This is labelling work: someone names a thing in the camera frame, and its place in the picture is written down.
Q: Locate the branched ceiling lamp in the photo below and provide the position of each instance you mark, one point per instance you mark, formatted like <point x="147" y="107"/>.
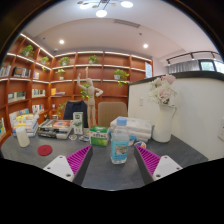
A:
<point x="101" y="12"/>

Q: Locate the chair with dark jacket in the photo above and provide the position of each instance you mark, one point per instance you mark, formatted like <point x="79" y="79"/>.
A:
<point x="75" y="111"/>

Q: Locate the wooden artist mannequin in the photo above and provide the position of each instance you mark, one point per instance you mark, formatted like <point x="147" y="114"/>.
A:
<point x="90" y="100"/>

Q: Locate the green and white box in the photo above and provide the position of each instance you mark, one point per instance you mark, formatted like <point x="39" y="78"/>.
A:
<point x="99" y="136"/>

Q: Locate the cream plastic cup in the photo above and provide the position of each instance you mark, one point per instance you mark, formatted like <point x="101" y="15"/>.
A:
<point x="22" y="137"/>

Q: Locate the beige upholstered chair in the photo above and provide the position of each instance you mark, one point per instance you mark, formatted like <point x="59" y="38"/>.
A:
<point x="111" y="111"/>

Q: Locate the wooden wall shelf unit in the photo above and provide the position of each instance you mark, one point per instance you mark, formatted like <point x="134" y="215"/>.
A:
<point x="110" y="86"/>

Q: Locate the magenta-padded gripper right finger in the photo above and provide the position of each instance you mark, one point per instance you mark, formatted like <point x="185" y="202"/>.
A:
<point x="163" y="166"/>

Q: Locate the black ceiling track rail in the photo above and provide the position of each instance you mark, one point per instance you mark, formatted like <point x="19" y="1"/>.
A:
<point x="191" y="53"/>

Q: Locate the grey curtain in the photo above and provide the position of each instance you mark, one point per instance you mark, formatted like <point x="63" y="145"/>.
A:
<point x="183" y="66"/>

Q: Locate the blue-printed tissue pack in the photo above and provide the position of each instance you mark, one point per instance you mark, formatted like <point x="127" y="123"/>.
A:
<point x="133" y="138"/>

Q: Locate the dark book stack, orange cover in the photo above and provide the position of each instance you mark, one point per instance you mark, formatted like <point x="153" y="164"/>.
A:
<point x="56" y="128"/>

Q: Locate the recessed ceiling light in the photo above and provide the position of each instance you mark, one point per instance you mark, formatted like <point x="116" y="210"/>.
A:
<point x="145" y="45"/>
<point x="61" y="41"/>

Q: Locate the tall green-white drink carton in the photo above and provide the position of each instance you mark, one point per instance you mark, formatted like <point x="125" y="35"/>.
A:
<point x="78" y="122"/>

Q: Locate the white ceramic jug vase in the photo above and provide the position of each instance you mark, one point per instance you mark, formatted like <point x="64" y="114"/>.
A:
<point x="163" y="125"/>

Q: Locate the flat round red coaster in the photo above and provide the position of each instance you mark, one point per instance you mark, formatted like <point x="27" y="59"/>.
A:
<point x="45" y="150"/>

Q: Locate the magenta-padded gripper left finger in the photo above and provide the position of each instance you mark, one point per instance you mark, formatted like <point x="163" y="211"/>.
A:
<point x="63" y="166"/>

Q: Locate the white wall sign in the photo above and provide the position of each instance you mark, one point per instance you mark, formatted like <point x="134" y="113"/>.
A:
<point x="148" y="70"/>

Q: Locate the clear blue-capped water bottle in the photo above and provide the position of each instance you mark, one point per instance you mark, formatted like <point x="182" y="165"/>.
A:
<point x="119" y="146"/>

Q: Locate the window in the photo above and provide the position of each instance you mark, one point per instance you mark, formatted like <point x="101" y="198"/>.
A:
<point x="208" y="65"/>

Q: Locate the white wall switch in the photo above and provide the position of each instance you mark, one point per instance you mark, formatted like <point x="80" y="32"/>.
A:
<point x="141" y="101"/>

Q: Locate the ceiling air vent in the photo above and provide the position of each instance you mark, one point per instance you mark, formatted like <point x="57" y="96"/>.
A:
<point x="126" y="23"/>

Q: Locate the stack of pale colourful books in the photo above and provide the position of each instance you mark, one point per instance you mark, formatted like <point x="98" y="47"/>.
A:
<point x="26" y="125"/>

